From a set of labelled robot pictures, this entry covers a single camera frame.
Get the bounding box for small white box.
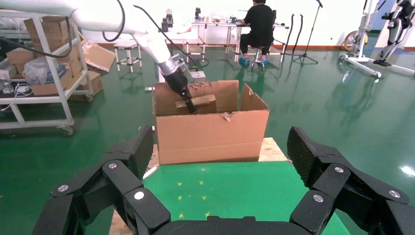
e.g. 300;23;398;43
0;61;19;80

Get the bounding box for green table cloth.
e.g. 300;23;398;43
112;161;351;235

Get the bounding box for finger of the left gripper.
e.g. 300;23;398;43
181;93;197;114

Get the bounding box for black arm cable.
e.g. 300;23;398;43
102;0;126;43

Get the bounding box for white square stool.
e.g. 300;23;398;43
113;40;143;73
183;43;207;63

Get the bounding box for large brown cardboard box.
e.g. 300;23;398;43
23;16;77;52

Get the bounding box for long white desk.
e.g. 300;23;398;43
191;18;290;63

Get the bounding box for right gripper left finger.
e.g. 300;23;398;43
32;124;171;235

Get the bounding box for yellow wheel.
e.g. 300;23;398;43
343;30;369;53

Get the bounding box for large open cardboard carton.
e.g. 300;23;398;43
151;80;270;166

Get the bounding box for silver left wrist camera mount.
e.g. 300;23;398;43
170;53;207;83

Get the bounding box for black bent tube stand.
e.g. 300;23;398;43
293;13;305;54
285;13;296;54

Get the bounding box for white humanoid robot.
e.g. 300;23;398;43
372;0;415;67

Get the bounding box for white cable bundle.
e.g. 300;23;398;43
0;82;33;113

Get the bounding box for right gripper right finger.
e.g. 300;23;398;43
287;126;415;235

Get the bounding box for white support stand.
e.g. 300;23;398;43
339;0;415;78

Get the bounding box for white wheeled shelf rack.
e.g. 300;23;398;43
0;9;93;137

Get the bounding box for chrome stool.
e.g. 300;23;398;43
250;47;265;71

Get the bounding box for seated person in black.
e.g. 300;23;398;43
238;0;276;69

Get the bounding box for black tripod microphone stand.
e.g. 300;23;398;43
293;0;324;65

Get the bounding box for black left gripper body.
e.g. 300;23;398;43
162;68;192;98

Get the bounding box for clear plastic bag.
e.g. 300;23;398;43
22;56;61;86

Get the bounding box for leaning cardboard sheet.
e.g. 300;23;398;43
81;39;116;72

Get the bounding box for black hanging cable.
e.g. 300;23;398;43
0;16;72;59

